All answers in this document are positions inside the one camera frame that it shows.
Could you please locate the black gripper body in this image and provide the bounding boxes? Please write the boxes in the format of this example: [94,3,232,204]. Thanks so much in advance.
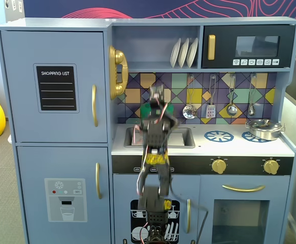
[149,85,166,103]

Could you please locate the green recipient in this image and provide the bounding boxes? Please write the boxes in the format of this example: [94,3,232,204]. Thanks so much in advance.
[140,108,175,120]

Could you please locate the steel pot lid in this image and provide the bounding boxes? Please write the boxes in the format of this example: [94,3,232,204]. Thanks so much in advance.
[247,119,283,131]

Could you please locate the steel skimmer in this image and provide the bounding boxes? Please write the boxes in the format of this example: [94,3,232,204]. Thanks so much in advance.
[182,73,198,120]

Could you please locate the white toy plate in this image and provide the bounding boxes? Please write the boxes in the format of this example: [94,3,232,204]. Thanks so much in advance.
[178,38,190,69]
[186,37,199,69]
[170,38,182,69]

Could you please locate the gold toy telephone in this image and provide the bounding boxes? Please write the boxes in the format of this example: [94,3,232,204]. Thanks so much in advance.
[108,45,129,101]

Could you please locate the grey toy sink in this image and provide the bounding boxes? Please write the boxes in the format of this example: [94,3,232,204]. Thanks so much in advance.
[123,127,196,149]

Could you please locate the steel slotted spatula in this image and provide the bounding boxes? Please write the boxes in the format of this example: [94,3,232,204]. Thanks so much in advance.
[205,74,217,119]

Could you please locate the steel ladle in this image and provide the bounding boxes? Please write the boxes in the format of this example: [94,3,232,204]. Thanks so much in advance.
[226,73,238,116]

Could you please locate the black toy microwave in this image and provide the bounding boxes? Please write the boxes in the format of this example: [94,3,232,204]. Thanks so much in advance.
[201,24,296,69]

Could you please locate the gold stove knob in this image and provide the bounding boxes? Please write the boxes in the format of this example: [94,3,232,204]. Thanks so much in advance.
[211,158,227,175]
[262,159,281,175]

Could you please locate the steel spoon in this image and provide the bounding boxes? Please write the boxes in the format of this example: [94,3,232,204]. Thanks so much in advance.
[247,73,257,117]

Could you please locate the black shopping list board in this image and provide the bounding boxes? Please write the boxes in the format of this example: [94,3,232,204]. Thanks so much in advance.
[33,63,80,113]

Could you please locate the blue dishwasher door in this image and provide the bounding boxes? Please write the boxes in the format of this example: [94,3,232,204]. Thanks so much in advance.
[112,173,201,244]

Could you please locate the blue oven door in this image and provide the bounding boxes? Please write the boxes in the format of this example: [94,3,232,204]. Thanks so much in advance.
[199,175,291,244]

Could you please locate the steel pot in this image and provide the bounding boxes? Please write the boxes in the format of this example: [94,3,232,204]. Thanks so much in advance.
[245,118,286,141]

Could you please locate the blue toy kitchen unit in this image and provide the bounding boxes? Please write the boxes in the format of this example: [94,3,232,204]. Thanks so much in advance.
[0,16,296,244]

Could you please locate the blue fridge door with board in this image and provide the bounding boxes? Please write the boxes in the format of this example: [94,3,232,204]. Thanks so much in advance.
[0,30,108,143]

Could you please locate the blue fridge door with dispenser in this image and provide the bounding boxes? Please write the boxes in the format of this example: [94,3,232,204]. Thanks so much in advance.
[16,146,112,244]

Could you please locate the grey water dispenser sticker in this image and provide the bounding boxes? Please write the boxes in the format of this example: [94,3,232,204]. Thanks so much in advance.
[44,177,88,223]

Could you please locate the gold fridge door handle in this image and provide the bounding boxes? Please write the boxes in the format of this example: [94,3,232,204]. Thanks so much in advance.
[95,162,103,200]
[91,84,99,128]

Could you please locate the gold microwave handle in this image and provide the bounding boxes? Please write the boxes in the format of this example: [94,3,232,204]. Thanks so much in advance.
[208,34,216,61]

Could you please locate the gold dishwasher handle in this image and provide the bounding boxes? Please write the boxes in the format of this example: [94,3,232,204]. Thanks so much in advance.
[186,198,191,234]

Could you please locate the gold oven handle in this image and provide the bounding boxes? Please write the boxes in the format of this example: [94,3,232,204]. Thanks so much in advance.
[222,184,266,193]

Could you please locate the black cable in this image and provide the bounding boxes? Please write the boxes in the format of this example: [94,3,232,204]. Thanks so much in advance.
[170,187,210,244]

